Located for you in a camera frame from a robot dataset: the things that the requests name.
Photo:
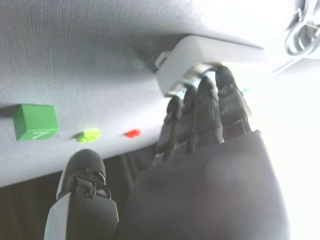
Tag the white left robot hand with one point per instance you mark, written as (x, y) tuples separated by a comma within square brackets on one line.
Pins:
[(212, 187)]

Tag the white power strip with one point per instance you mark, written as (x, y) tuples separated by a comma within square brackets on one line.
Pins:
[(200, 50)]

